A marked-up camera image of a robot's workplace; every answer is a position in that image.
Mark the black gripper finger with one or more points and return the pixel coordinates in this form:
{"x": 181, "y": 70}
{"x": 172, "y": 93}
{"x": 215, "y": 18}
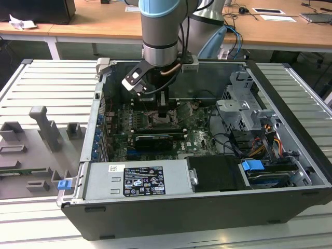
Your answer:
{"x": 163, "y": 110}

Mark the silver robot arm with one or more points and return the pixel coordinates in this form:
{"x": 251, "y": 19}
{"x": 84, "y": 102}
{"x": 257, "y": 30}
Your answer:
{"x": 158, "y": 31}

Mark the black RAM slot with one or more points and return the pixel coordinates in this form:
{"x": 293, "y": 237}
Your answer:
{"x": 158, "y": 129}
{"x": 173, "y": 102}
{"x": 158, "y": 133}

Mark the CPU socket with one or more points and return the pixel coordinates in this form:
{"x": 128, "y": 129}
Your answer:
{"x": 171, "y": 124}

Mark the green motherboard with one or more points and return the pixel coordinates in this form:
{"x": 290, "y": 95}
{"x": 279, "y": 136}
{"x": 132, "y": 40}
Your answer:
{"x": 199, "y": 140}

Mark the blue card retainer clip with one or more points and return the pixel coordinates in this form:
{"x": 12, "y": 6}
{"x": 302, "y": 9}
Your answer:
{"x": 96, "y": 146}
{"x": 98, "y": 135}
{"x": 99, "y": 119}
{"x": 95, "y": 155}

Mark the pale blue teach pendant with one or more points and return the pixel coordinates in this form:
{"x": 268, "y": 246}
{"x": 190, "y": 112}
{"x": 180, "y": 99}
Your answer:
{"x": 211, "y": 44}

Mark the silver metal drive cage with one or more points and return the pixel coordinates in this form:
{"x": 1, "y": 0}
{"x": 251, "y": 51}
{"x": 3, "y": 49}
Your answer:
{"x": 233, "y": 109}

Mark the long wooden desk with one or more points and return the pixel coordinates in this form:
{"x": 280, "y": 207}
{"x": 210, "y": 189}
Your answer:
{"x": 103, "y": 23}

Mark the black plastic shroud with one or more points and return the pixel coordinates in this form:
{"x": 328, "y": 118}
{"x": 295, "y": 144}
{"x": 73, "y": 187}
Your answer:
{"x": 215, "y": 173}

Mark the silver power supply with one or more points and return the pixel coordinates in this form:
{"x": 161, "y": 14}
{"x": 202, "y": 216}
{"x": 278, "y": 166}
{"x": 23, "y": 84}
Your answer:
{"x": 103, "y": 181}

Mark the blue disk carrier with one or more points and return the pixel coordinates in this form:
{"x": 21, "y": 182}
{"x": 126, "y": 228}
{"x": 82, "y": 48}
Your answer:
{"x": 251, "y": 164}

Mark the small black mouse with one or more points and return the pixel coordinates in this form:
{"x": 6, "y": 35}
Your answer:
{"x": 243, "y": 10}

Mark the black open PC case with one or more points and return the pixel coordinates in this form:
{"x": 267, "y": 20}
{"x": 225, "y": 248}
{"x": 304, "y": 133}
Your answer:
{"x": 181, "y": 220}

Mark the blue plastic latch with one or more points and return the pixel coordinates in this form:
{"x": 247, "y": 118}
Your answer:
{"x": 64, "y": 185}

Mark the dark hard disk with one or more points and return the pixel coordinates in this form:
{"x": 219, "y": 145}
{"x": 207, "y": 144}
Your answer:
{"x": 269, "y": 177}

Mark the white paper sheet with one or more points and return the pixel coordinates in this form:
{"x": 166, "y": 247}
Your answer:
{"x": 278, "y": 18}

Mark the black box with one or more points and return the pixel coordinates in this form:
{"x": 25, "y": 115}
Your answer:
{"x": 39, "y": 10}

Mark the small wooden desk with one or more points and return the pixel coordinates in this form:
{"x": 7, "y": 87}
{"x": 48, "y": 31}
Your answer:
{"x": 26, "y": 32}

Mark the grey parts rack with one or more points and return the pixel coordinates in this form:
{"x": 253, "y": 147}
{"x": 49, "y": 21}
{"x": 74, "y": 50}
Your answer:
{"x": 26, "y": 155}

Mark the crumpled white paper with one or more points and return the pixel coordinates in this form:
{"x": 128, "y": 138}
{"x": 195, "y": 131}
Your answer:
{"x": 20, "y": 23}

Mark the grey laptop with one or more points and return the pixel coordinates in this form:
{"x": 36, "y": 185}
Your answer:
{"x": 317, "y": 17}

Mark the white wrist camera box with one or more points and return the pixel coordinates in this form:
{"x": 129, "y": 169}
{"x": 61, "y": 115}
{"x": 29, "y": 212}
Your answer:
{"x": 135, "y": 79}

